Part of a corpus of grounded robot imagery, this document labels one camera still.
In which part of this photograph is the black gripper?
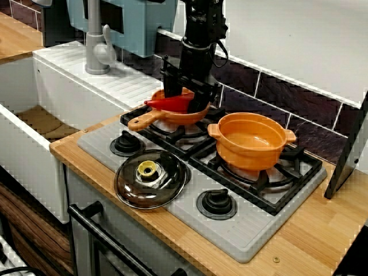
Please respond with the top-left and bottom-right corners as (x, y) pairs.
(160, 45), (223, 114)

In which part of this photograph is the red toy pepper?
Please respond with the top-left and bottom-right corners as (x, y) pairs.
(143, 91), (196, 112)

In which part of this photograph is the glass lid with yellow knob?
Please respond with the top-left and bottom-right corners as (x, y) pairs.
(113, 148), (187, 210)

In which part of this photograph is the orange toy frying pan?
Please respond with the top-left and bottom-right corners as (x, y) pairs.
(127, 87), (212, 132)

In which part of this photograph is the black burner grate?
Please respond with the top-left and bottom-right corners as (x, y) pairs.
(189, 145), (323, 217)
(120, 102), (227, 158)

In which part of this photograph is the dark tiled backsplash panel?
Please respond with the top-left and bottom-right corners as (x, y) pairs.
(10, 0), (360, 173)

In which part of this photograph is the teal toy cabinet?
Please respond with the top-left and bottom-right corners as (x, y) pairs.
(66, 0), (179, 58)

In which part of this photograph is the orange toy pot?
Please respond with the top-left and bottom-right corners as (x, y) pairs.
(207, 112), (297, 172)

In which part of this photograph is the grey toy faucet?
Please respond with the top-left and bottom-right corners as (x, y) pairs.
(85, 0), (117, 75)

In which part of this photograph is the white toy sink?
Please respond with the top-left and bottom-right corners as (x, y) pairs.
(0, 40), (173, 225)

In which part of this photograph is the white toy oven cabinet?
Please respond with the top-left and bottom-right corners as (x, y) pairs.
(63, 165), (202, 276)

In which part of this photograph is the black upright panel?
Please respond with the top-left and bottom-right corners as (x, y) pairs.
(42, 0), (70, 47)

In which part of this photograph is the grey toy stove plate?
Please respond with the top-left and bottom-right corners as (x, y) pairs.
(77, 113), (328, 264)

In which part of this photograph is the black side panel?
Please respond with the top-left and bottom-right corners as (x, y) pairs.
(324, 91), (368, 200)

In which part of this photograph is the black oven door handle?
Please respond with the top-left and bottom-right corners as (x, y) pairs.
(67, 201), (187, 276)

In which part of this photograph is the black floor cable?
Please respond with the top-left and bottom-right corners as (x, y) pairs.
(0, 266), (40, 276)

